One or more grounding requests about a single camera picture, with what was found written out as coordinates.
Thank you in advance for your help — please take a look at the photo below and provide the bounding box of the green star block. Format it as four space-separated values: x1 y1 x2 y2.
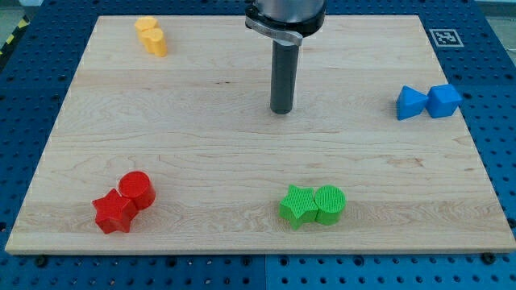
279 184 318 230

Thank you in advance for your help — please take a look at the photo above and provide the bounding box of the blue triangle block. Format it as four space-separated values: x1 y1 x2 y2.
396 85 428 121

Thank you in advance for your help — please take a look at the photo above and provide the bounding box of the light wooden board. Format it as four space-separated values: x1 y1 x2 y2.
6 15 515 255

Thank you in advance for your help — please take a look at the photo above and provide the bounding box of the red cylinder block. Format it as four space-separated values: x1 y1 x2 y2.
119 171 156 210

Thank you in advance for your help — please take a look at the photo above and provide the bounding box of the green cylinder block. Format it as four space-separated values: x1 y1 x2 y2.
314 184 347 226

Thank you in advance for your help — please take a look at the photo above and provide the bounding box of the red star block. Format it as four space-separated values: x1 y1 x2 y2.
92 188 139 234

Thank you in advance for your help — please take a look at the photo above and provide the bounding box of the yellow heart block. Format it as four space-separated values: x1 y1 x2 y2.
141 28 168 57

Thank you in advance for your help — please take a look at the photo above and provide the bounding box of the blue cube block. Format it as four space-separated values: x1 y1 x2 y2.
426 84 463 118

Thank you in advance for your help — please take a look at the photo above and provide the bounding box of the yellow pentagon block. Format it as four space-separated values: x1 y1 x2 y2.
134 15 160 42

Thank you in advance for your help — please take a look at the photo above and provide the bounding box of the white fiducial marker tag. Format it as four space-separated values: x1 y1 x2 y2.
430 28 464 48

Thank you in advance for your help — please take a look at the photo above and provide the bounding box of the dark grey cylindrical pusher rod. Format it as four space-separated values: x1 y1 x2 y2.
270 40 299 114

